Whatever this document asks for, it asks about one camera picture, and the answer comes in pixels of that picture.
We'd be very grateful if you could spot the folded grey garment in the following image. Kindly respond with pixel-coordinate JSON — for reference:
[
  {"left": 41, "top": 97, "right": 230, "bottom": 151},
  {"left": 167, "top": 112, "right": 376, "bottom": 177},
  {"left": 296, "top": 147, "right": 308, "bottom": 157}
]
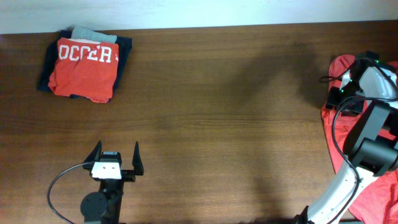
[{"left": 71, "top": 26, "right": 117, "bottom": 44}]

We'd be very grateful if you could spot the left black cable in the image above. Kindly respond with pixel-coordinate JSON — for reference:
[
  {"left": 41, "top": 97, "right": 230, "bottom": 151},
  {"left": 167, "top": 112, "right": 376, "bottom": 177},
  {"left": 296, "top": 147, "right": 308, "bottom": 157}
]
[{"left": 47, "top": 161, "right": 94, "bottom": 224}]

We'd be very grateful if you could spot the folded navy blue garment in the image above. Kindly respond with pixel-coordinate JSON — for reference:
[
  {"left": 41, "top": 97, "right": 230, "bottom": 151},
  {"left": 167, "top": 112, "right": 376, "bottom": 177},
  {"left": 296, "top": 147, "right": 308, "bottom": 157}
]
[{"left": 37, "top": 30, "right": 132, "bottom": 98}]

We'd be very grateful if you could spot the right black cable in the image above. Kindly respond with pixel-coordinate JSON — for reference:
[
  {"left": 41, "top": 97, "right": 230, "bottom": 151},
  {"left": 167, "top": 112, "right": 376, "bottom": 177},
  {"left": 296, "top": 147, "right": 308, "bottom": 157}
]
[{"left": 318, "top": 67, "right": 398, "bottom": 224}]

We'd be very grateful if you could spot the black cable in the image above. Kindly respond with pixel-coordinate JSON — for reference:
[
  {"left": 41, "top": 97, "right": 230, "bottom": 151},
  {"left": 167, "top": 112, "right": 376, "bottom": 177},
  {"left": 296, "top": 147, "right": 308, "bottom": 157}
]
[
  {"left": 47, "top": 161, "right": 94, "bottom": 224},
  {"left": 318, "top": 67, "right": 398, "bottom": 224}
]

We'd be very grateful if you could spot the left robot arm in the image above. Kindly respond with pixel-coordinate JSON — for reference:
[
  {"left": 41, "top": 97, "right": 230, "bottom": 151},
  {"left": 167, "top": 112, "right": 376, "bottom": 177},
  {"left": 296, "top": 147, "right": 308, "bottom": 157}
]
[{"left": 80, "top": 141, "right": 144, "bottom": 224}]

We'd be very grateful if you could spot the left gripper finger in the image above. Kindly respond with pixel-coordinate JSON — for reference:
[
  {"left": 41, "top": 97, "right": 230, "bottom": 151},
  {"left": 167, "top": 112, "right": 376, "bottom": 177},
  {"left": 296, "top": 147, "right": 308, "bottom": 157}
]
[
  {"left": 84, "top": 141, "right": 102, "bottom": 162},
  {"left": 132, "top": 141, "right": 144, "bottom": 175}
]

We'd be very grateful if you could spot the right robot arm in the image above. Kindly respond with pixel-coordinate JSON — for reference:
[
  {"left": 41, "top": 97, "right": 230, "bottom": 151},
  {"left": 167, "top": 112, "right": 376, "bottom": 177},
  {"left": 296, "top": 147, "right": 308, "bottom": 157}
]
[{"left": 293, "top": 51, "right": 397, "bottom": 223}]

